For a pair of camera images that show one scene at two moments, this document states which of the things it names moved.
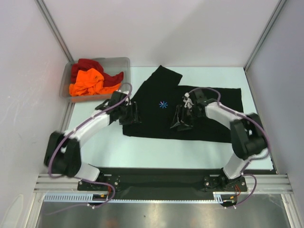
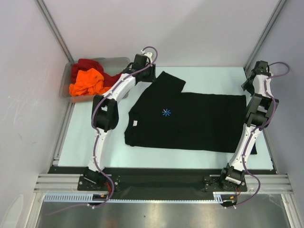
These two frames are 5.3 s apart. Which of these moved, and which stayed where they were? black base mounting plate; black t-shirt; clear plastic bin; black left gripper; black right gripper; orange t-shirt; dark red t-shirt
Moved: black t-shirt; black right gripper; black left gripper
Stayed: orange t-shirt; dark red t-shirt; clear plastic bin; black base mounting plate
